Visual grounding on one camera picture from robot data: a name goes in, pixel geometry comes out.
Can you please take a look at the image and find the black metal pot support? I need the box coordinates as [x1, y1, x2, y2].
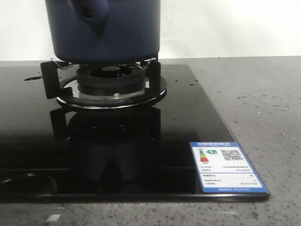
[40, 58, 167, 110]

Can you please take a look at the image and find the dark blue cooking pot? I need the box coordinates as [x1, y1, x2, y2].
[45, 0, 161, 65]

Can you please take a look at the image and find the black round gas burner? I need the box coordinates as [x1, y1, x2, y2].
[76, 64, 145, 96]

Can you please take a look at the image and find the blue white energy label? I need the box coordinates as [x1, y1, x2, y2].
[190, 141, 268, 194]

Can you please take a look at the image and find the black glass gas stove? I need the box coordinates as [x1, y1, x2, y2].
[0, 65, 269, 203]

